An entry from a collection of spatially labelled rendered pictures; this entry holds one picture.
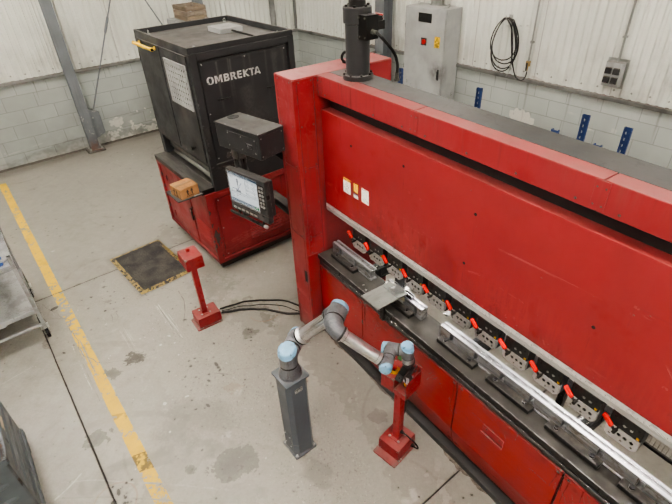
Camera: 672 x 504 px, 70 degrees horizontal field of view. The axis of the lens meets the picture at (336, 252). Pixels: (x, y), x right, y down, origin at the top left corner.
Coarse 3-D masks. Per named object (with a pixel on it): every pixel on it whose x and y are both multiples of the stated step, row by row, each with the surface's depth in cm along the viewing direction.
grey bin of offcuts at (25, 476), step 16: (0, 416) 312; (0, 432) 288; (16, 432) 338; (0, 448) 279; (16, 448) 314; (0, 464) 271; (16, 464) 290; (32, 464) 332; (0, 480) 277; (16, 480) 284; (32, 480) 311; (0, 496) 281; (16, 496) 288; (32, 496) 296
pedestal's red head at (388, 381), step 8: (384, 376) 305; (392, 376) 302; (416, 376) 298; (384, 384) 309; (392, 384) 302; (400, 384) 306; (408, 384) 294; (416, 384) 304; (400, 392) 301; (408, 392) 299
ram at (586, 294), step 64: (384, 192) 308; (448, 192) 259; (512, 192) 227; (448, 256) 278; (512, 256) 238; (576, 256) 208; (640, 256) 184; (512, 320) 254; (576, 320) 220; (640, 320) 194; (640, 384) 204
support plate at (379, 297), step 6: (390, 282) 344; (378, 288) 339; (384, 288) 338; (366, 294) 334; (372, 294) 334; (378, 294) 333; (384, 294) 333; (390, 294) 333; (402, 294) 332; (366, 300) 329; (372, 300) 328; (378, 300) 328; (384, 300) 328; (390, 300) 328; (378, 306) 323; (384, 306) 324
